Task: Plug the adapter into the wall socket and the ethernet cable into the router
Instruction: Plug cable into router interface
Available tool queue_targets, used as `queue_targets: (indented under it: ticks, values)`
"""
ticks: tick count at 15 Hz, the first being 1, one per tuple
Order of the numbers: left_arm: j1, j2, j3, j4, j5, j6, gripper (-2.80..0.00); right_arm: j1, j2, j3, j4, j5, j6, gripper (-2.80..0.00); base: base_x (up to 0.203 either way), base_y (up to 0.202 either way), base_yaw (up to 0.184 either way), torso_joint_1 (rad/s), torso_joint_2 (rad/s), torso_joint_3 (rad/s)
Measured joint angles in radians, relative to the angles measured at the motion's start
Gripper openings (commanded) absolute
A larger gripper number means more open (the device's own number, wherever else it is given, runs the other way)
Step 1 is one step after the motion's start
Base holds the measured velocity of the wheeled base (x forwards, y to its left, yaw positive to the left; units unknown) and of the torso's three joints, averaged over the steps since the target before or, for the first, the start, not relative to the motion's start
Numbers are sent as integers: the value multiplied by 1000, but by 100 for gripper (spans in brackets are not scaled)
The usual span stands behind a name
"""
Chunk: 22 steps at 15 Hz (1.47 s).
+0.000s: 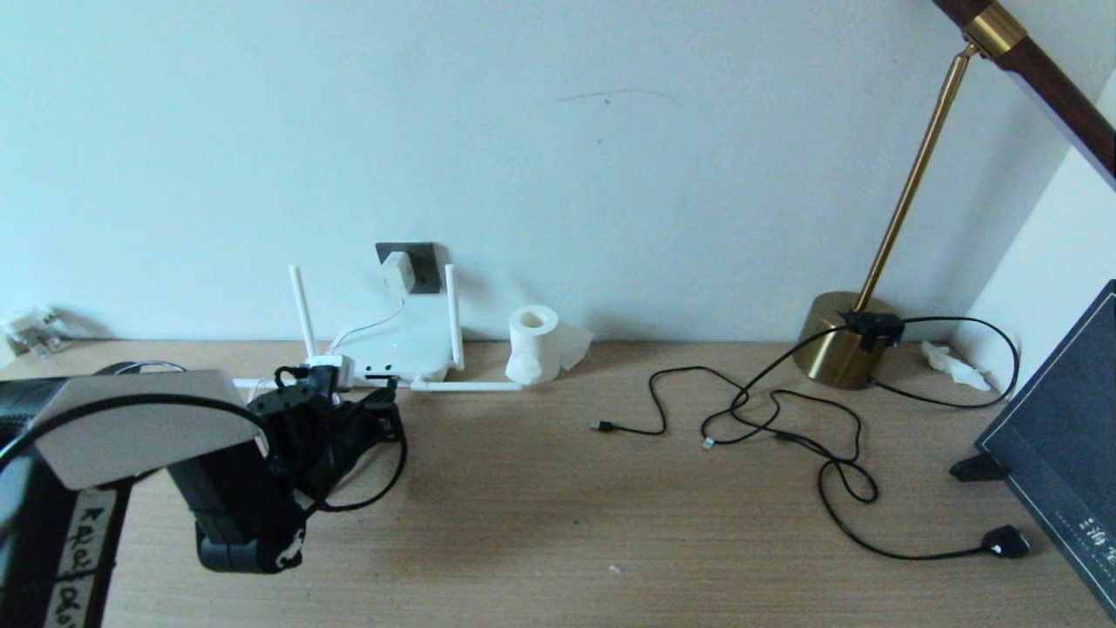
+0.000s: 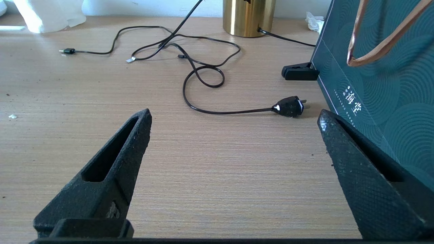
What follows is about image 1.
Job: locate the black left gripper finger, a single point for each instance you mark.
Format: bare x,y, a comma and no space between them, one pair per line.
384,424
380,401

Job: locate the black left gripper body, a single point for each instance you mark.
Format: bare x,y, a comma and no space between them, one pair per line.
307,430

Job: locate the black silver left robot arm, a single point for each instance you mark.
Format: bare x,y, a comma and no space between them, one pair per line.
126,436

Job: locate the white router with antennas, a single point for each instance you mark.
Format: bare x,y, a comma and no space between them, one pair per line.
410,349

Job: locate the white toilet paper roll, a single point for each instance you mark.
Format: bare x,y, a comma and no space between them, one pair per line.
534,344

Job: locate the clear plastic wrapper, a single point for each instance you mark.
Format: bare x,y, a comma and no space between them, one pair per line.
30,330

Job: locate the brass desk lamp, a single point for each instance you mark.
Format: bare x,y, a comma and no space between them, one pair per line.
833,349

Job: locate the crumpled white tissue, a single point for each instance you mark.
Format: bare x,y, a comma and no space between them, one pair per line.
957,366

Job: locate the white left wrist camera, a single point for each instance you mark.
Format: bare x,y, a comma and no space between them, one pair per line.
331,368

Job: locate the grey wall socket plate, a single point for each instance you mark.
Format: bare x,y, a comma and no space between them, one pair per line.
427,262

